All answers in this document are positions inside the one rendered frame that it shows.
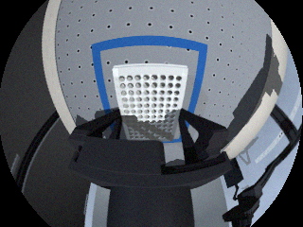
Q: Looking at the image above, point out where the blue tape outline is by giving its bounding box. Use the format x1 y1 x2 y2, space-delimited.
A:
91 35 207 114

